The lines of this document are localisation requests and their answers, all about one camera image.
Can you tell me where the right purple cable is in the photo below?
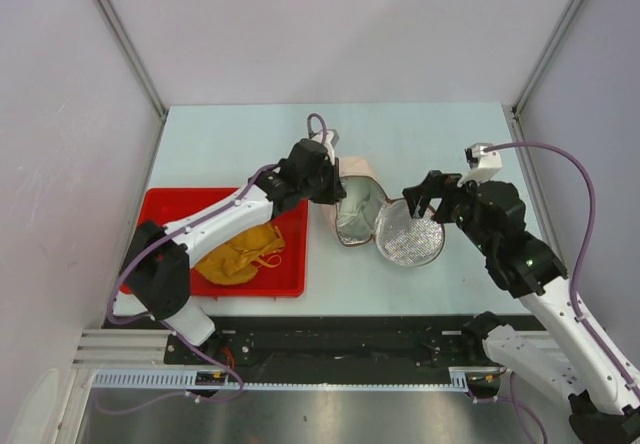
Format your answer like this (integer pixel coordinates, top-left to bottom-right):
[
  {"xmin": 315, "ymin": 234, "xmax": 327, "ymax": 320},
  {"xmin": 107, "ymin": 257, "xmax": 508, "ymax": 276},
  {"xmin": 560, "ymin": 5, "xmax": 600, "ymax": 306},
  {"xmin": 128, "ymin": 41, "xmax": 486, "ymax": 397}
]
[{"xmin": 487, "ymin": 141, "xmax": 640, "ymax": 440}]

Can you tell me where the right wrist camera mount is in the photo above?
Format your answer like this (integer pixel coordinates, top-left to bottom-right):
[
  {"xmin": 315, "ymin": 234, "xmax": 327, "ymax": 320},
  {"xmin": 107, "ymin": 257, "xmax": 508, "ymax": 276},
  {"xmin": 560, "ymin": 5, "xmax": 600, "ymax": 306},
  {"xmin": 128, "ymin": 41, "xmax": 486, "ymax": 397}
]
[{"xmin": 457, "ymin": 143, "xmax": 503, "ymax": 187}]

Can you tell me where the aluminium corner post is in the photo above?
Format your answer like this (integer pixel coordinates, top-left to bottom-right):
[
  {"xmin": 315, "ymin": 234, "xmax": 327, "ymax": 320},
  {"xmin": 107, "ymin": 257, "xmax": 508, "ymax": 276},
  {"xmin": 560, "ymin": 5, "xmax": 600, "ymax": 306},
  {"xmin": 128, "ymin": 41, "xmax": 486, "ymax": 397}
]
[
  {"xmin": 510, "ymin": 0, "xmax": 606, "ymax": 115},
  {"xmin": 93, "ymin": 0, "xmax": 168, "ymax": 122}
]

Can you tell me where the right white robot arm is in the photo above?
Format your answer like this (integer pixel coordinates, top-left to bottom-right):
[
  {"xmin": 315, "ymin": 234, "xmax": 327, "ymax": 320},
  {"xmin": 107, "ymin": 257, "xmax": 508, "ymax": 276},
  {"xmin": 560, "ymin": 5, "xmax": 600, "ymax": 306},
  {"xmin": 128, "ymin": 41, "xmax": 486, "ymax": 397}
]
[{"xmin": 402, "ymin": 170, "xmax": 639, "ymax": 443}]

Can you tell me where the white garment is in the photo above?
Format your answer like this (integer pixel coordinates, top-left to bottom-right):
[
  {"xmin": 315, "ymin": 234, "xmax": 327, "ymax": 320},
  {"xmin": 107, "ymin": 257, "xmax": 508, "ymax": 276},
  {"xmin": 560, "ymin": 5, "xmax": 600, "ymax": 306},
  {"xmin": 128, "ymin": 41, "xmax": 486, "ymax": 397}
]
[{"xmin": 336, "ymin": 176, "xmax": 387, "ymax": 245}]

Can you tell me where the purple cable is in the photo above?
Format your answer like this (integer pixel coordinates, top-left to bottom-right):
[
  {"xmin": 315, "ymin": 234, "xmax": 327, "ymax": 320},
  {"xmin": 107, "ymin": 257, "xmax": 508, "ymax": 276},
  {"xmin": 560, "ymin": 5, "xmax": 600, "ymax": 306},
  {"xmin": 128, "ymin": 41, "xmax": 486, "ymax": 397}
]
[
  {"xmin": 487, "ymin": 141, "xmax": 640, "ymax": 440},
  {"xmin": 93, "ymin": 112, "xmax": 331, "ymax": 414}
]

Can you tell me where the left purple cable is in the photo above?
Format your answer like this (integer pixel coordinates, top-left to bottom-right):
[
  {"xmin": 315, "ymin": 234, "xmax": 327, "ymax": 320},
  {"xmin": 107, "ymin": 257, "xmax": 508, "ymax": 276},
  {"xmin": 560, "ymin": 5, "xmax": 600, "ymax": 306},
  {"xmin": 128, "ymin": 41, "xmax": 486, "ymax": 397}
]
[{"xmin": 93, "ymin": 112, "xmax": 331, "ymax": 414}]

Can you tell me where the brown bra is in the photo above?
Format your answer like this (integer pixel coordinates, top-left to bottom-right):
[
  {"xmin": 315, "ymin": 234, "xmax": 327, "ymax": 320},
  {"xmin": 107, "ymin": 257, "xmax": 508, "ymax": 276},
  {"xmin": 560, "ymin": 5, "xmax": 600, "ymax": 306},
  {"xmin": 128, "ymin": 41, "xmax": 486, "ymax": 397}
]
[{"xmin": 195, "ymin": 223, "xmax": 286, "ymax": 286}]

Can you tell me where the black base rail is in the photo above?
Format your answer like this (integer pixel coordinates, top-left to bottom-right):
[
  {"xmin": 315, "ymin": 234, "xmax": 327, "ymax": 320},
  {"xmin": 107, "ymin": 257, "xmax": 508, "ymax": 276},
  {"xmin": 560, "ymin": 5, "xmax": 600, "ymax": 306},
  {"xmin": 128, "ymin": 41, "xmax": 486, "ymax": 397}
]
[{"xmin": 102, "ymin": 315, "xmax": 544, "ymax": 371}]

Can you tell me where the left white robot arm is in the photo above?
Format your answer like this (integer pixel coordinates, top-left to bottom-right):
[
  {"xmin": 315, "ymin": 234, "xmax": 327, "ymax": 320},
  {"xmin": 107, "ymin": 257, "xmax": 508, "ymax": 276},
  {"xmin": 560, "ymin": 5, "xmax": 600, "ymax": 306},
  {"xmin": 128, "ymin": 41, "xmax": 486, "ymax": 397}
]
[{"xmin": 116, "ymin": 135, "xmax": 346, "ymax": 364}]

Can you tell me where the red plastic tray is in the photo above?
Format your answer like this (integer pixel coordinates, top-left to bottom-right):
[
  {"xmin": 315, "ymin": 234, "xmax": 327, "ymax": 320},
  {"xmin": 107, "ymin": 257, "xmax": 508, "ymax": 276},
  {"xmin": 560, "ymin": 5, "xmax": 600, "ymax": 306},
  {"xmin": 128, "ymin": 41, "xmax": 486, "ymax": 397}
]
[{"xmin": 138, "ymin": 187, "xmax": 309, "ymax": 299}]

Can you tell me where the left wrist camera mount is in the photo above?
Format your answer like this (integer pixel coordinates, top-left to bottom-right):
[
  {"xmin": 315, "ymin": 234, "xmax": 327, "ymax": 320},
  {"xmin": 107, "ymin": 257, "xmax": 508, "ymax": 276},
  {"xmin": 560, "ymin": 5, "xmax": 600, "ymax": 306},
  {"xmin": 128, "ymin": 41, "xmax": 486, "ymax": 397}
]
[{"xmin": 310, "ymin": 129, "xmax": 339, "ymax": 164}]

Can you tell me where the left aluminium corner post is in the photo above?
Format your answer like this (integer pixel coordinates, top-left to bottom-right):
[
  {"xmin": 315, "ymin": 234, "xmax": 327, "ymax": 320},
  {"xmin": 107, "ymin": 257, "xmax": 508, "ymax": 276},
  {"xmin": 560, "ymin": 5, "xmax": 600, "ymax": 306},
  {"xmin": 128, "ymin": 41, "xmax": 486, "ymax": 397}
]
[{"xmin": 93, "ymin": 0, "xmax": 168, "ymax": 122}]

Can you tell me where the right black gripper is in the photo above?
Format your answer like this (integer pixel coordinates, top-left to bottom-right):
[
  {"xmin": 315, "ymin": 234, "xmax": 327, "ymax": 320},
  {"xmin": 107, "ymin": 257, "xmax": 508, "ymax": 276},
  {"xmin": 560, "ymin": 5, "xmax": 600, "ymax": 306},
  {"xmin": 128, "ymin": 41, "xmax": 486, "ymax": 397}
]
[{"xmin": 401, "ymin": 170, "xmax": 494, "ymax": 254}]

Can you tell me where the right aluminium corner post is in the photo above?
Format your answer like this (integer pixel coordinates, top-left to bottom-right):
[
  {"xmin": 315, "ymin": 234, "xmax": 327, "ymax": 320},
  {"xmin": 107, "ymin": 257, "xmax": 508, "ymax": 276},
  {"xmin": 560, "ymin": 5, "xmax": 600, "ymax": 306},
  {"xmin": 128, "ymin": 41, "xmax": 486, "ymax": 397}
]
[{"xmin": 510, "ymin": 0, "xmax": 606, "ymax": 115}]

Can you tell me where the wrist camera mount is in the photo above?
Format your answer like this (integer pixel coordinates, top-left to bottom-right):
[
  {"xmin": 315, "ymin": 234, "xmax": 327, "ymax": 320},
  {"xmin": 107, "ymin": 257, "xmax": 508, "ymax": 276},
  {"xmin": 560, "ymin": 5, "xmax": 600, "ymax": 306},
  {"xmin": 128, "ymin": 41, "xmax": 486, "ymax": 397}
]
[
  {"xmin": 457, "ymin": 143, "xmax": 503, "ymax": 187},
  {"xmin": 310, "ymin": 129, "xmax": 339, "ymax": 164}
]

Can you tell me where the white slotted cable duct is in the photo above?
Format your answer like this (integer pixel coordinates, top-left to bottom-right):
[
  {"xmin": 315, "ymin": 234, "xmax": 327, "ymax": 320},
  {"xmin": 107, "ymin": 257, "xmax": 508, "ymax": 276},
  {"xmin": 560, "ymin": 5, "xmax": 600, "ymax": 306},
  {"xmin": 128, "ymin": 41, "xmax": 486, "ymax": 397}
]
[{"xmin": 92, "ymin": 369, "xmax": 468, "ymax": 393}]

